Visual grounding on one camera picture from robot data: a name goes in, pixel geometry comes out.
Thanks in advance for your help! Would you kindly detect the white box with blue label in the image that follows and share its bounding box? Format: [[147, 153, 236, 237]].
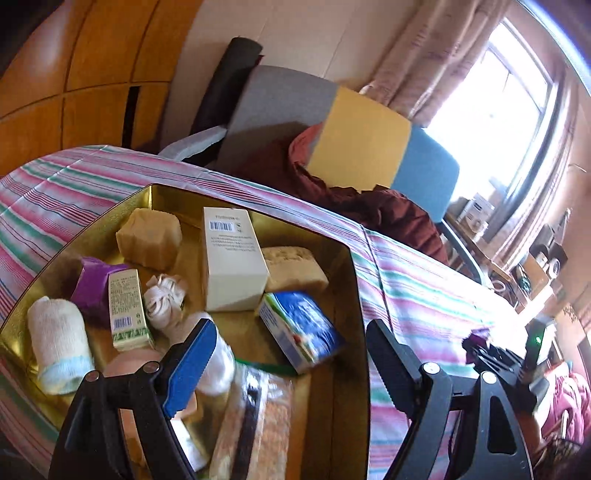
[[462, 194, 495, 232]]

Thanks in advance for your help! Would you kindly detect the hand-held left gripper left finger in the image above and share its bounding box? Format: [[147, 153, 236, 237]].
[[48, 318, 218, 480]]

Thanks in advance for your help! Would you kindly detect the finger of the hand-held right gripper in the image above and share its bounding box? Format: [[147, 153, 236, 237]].
[[468, 344, 527, 384]]

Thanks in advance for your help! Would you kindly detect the person's pink clothing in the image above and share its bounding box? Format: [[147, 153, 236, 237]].
[[540, 360, 591, 444]]

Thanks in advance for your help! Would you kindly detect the wooden wardrobe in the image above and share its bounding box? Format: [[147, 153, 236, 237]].
[[0, 0, 206, 174]]

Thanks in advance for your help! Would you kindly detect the striped tablecloth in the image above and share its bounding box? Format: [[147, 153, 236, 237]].
[[0, 144, 536, 480]]

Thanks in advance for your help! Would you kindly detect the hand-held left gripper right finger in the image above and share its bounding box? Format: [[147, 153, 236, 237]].
[[366, 318, 536, 480]]

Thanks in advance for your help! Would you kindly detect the window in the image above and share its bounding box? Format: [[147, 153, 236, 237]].
[[429, 18, 578, 208]]

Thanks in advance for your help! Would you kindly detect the clear cracker packet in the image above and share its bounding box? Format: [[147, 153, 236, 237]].
[[208, 364, 296, 480]]

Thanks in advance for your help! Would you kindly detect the purple packet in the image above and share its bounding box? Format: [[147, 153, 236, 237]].
[[71, 257, 132, 326]]

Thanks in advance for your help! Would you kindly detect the green white small box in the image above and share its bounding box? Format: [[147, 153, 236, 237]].
[[107, 269, 156, 352]]

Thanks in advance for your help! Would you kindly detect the grey yellow blue armchair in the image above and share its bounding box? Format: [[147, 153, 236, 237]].
[[159, 65, 485, 282]]

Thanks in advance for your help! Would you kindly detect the blue carton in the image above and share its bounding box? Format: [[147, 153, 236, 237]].
[[256, 291, 347, 374]]

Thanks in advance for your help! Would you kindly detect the gold tin box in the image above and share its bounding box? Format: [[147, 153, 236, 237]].
[[0, 184, 370, 480]]

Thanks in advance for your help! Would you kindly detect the white sock roll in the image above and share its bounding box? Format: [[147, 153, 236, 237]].
[[182, 313, 237, 396]]

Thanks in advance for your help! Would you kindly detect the dark red garment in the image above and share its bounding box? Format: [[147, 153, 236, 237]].
[[217, 124, 451, 266]]

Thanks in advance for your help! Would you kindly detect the patterned pink curtain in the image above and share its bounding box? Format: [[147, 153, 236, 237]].
[[360, 0, 513, 127]]

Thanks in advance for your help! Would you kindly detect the wooden side desk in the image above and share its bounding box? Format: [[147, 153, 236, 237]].
[[443, 203, 568, 315]]

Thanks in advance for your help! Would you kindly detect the white tall box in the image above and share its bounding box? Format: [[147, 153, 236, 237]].
[[202, 206, 271, 312]]

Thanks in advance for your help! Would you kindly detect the tan sponge loaf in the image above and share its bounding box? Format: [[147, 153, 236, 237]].
[[261, 246, 329, 294]]

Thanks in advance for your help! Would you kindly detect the pink cloth roll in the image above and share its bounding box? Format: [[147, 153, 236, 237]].
[[104, 348, 199, 457]]

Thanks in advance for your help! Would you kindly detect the white sock with blue cuff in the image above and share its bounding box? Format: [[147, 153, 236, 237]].
[[27, 296, 95, 395]]

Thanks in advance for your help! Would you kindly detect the black rolled mat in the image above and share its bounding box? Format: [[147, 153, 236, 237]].
[[191, 37, 264, 134]]

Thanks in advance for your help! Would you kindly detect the white knotted cloth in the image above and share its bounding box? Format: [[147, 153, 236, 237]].
[[144, 273, 189, 333]]

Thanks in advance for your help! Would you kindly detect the dark purple small cloth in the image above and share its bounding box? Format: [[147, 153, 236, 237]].
[[462, 329, 491, 363]]

